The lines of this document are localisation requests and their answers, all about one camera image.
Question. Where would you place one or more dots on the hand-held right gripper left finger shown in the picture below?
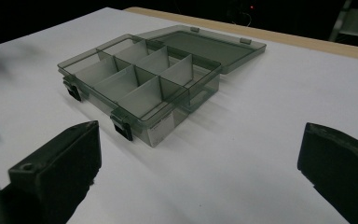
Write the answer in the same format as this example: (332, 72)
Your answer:
(62, 161)

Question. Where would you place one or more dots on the grey metal stand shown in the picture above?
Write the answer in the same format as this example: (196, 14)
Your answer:
(354, 23)

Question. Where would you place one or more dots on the grey transparent compartment box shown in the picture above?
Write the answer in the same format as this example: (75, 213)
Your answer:
(143, 84)

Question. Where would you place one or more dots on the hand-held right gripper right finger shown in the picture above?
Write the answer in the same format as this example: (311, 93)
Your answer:
(341, 165)

